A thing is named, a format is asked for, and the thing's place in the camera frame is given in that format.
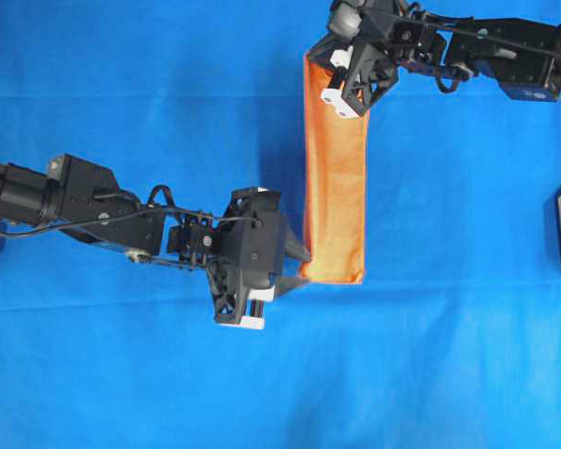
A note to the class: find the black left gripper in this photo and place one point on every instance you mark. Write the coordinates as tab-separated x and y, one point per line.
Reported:
243	278

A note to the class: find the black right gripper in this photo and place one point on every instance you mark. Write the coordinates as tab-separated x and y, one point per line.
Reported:
361	74

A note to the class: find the orange towel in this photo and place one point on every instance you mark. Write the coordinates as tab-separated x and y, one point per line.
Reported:
336	187

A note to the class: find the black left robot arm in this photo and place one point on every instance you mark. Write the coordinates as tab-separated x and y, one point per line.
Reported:
85	202

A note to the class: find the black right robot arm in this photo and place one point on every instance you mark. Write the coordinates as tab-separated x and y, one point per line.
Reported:
522	56

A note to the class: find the blue table cloth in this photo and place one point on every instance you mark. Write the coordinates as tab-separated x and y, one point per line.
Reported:
452	340

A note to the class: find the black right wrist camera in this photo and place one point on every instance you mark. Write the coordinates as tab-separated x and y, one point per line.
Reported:
345	18

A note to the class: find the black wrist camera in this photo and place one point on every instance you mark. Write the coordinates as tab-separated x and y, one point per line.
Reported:
257	212
345	18

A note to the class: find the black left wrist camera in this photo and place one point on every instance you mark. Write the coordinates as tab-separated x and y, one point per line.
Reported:
257	212

